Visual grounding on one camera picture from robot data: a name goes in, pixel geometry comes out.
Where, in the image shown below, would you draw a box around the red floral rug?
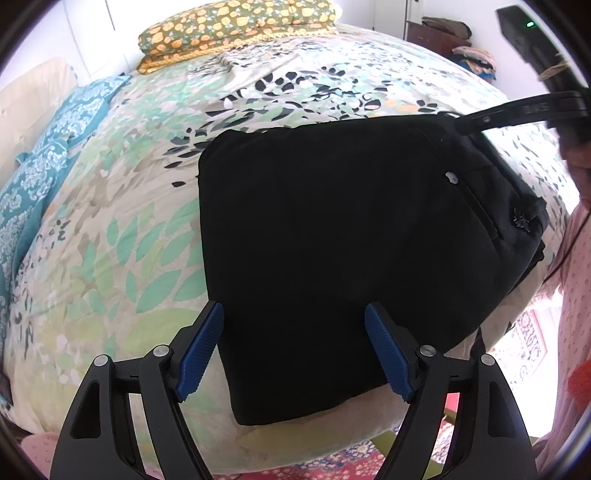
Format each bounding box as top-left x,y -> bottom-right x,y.
240,309 -> 552,480

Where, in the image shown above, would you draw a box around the pink dotted clothing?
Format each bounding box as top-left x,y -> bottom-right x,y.
538,203 -> 591,467

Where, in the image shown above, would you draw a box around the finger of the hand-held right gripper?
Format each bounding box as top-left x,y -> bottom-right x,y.
455,91 -> 587,137

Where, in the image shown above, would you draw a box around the black pants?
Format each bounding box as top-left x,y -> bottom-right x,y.
196,113 -> 550,426

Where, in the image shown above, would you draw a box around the pile of folded clothes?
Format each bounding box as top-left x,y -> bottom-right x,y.
451,45 -> 498,83

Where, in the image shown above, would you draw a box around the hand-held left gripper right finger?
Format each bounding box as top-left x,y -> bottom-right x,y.
364,302 -> 539,480

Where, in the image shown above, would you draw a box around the cream pillow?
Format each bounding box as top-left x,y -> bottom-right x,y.
0,58 -> 80,185

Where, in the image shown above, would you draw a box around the teal patterned pillow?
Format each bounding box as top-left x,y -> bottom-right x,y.
0,75 -> 132,352

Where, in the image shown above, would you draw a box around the person's right forearm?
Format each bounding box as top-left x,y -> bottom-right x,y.
561,138 -> 591,210

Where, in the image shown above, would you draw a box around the brown wooden cabinet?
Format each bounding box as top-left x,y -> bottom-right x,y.
406,21 -> 468,60

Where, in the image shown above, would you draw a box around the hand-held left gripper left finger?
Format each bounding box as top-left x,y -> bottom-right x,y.
50,301 -> 225,480

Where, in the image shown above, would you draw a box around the leaf print bed sheet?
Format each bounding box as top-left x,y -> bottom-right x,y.
0,21 -> 580,474

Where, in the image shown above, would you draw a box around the olive folded cloth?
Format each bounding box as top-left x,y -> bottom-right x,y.
421,16 -> 472,41

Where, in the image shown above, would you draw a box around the yellow patterned pillow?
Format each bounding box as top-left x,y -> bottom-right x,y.
137,0 -> 342,75

